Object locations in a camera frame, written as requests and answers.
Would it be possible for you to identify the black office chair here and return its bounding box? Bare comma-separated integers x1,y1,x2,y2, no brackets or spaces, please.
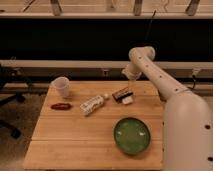
0,64,25,139

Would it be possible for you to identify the green bowl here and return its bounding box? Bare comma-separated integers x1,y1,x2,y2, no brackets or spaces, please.
113,117,151,155

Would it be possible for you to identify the white sponge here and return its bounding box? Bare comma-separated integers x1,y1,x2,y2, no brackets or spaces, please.
122,96,133,105

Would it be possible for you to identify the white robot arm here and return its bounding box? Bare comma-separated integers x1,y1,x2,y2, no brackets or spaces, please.
122,46,213,171

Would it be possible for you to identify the red chili pepper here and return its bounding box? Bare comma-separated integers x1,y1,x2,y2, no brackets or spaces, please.
51,103,72,110

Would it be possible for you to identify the dark brown eraser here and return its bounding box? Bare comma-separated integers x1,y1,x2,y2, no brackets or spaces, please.
112,87,133,102

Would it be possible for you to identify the black cable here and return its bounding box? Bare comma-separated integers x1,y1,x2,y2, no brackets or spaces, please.
145,9,158,48

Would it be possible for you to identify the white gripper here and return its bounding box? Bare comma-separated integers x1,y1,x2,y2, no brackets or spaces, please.
122,63,141,91

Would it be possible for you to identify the white plastic cup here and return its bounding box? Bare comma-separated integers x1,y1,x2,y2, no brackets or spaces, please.
51,77,70,98

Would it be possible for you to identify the white plastic bottle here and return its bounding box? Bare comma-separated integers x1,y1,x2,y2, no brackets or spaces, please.
80,94,109,116

